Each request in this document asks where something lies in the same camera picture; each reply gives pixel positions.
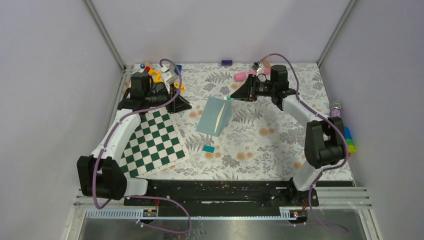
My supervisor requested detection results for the pink cylinder marker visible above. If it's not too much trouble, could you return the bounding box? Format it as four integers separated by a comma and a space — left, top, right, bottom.
233, 68, 271, 82

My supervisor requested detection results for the purple glitter tube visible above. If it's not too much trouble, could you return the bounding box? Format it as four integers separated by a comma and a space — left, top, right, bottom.
329, 101, 342, 118

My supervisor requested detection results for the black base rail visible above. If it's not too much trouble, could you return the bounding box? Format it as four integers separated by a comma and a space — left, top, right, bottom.
124, 180, 319, 217

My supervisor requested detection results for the yellow triangle toy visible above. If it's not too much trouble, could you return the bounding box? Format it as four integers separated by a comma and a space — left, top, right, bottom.
147, 68, 164, 83

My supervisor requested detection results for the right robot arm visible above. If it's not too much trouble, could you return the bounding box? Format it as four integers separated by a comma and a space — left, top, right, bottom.
230, 65, 349, 206

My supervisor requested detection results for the small teal block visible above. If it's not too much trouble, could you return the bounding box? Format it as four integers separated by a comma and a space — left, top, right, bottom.
202, 145, 215, 153

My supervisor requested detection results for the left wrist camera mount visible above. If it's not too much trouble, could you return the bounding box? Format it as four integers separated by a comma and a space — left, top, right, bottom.
160, 64, 179, 85

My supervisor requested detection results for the purple small brick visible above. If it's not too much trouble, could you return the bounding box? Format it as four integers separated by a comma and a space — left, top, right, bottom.
221, 60, 233, 66

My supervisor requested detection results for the green white glue stick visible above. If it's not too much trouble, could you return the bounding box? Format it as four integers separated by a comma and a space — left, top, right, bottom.
223, 95, 232, 101

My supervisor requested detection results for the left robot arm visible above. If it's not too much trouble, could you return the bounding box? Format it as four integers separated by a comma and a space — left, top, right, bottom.
76, 72, 189, 206

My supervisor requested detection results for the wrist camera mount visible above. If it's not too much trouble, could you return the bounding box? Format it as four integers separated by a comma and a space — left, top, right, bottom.
160, 64, 179, 85
252, 61, 265, 76

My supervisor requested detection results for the floral table mat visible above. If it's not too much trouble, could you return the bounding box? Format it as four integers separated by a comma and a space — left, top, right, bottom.
124, 62, 354, 181

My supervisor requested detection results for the green white checkerboard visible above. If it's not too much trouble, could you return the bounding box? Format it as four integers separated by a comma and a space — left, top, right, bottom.
119, 108, 190, 178

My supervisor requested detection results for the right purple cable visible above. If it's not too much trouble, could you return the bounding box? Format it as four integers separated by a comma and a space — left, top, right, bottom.
258, 53, 351, 237

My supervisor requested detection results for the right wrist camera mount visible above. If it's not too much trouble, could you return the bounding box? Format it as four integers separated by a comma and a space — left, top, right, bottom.
252, 61, 265, 76

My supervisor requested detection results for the colourful stacked brick toy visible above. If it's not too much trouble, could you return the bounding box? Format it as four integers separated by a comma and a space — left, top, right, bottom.
344, 126, 357, 156

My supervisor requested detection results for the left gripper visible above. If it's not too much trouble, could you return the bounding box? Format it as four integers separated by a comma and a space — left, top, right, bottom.
145, 82, 192, 115

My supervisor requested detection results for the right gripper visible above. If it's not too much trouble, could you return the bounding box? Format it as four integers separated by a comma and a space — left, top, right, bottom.
231, 74, 276, 103

